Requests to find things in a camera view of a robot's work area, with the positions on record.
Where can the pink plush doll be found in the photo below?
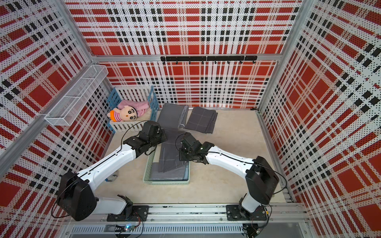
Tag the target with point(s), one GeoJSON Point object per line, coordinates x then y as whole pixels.
{"type": "Point", "coordinates": [129, 111]}

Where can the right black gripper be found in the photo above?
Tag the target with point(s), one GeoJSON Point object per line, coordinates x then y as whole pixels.
{"type": "Point", "coordinates": [182, 156]}

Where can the grey checked pillowcase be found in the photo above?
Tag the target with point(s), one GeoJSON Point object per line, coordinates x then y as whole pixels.
{"type": "Point", "coordinates": [202, 120]}
{"type": "Point", "coordinates": [169, 154]}

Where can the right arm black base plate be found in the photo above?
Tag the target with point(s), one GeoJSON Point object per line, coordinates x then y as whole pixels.
{"type": "Point", "coordinates": [248, 209]}

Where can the plain grey folded pillowcase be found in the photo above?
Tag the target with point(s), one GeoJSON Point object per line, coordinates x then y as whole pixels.
{"type": "Point", "coordinates": [173, 116]}

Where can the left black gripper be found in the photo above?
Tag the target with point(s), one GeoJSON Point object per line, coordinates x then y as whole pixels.
{"type": "Point", "coordinates": [161, 133]}

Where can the mint green plastic basket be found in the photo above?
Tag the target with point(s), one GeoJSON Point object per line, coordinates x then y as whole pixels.
{"type": "Point", "coordinates": [152, 165]}

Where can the green circuit board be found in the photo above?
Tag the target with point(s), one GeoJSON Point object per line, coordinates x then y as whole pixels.
{"type": "Point", "coordinates": [124, 228]}

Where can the white wire mesh shelf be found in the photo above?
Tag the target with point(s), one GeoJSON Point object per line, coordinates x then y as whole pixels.
{"type": "Point", "coordinates": [70, 105]}

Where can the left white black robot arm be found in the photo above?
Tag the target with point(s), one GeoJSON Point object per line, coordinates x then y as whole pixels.
{"type": "Point", "coordinates": [76, 191]}

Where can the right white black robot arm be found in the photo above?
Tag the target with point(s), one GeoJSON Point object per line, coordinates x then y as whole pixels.
{"type": "Point", "coordinates": [260, 178]}

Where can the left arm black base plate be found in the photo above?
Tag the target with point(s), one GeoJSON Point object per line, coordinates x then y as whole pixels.
{"type": "Point", "coordinates": [131, 212]}

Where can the white blue slatted crate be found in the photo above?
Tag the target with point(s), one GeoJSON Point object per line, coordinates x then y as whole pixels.
{"type": "Point", "coordinates": [136, 94]}

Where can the beige grey pillowcase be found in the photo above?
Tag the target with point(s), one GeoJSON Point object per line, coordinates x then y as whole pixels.
{"type": "Point", "coordinates": [174, 175]}

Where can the black wall hook rail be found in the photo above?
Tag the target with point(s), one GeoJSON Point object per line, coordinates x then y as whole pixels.
{"type": "Point", "coordinates": [208, 58]}

